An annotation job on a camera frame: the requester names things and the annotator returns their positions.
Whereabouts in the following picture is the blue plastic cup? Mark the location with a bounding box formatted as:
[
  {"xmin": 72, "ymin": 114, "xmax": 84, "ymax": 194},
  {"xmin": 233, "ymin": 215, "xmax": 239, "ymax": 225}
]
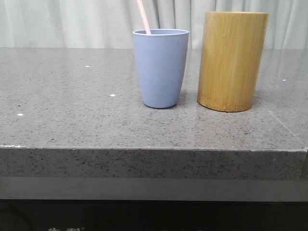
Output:
[{"xmin": 133, "ymin": 29, "xmax": 189, "ymax": 108}]

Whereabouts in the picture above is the bamboo cylindrical holder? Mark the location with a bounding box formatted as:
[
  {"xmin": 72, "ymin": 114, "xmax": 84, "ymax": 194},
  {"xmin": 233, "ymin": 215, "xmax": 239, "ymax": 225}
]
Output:
[{"xmin": 197, "ymin": 12, "xmax": 269, "ymax": 112}]

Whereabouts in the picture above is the white pleated curtain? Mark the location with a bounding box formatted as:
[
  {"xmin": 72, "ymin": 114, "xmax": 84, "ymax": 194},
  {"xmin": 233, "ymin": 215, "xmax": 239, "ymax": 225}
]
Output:
[{"xmin": 0, "ymin": 0, "xmax": 308, "ymax": 49}]

